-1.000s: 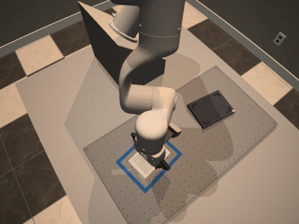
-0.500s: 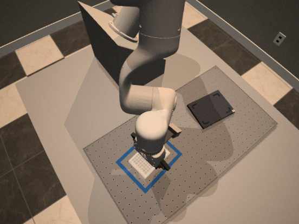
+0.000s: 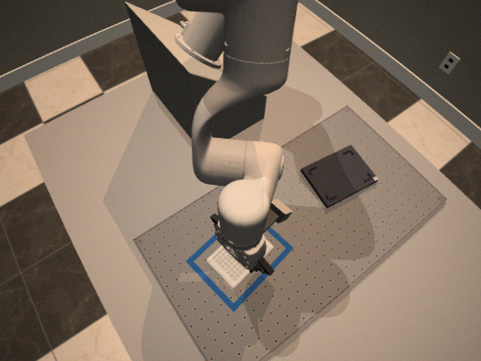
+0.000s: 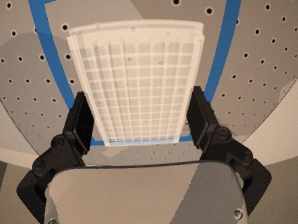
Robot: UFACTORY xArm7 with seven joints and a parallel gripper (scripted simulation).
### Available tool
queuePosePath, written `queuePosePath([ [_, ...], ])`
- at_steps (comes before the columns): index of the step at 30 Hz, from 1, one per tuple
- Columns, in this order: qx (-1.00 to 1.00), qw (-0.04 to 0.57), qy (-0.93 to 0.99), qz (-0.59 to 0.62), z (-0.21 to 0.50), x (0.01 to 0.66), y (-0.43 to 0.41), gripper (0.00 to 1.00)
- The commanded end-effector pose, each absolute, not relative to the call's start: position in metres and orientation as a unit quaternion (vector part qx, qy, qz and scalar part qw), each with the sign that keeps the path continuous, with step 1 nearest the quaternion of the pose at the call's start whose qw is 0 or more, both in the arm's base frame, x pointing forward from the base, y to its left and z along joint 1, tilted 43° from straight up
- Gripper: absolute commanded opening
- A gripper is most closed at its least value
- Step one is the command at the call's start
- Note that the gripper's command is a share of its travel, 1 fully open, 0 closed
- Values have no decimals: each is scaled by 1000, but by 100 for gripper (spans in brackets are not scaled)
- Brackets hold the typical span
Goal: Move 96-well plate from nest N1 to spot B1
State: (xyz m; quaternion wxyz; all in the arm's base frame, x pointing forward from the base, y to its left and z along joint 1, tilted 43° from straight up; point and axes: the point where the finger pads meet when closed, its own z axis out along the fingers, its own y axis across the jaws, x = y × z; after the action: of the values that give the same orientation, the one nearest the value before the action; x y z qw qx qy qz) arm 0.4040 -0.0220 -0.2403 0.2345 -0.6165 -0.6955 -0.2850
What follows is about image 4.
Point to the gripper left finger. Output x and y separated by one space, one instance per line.
66 150

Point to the blue tape outline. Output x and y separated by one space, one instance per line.
45 36

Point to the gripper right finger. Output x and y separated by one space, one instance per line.
217 143

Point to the white well plate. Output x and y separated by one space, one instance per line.
123 118

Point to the grey perforated base plate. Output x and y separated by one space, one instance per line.
260 69

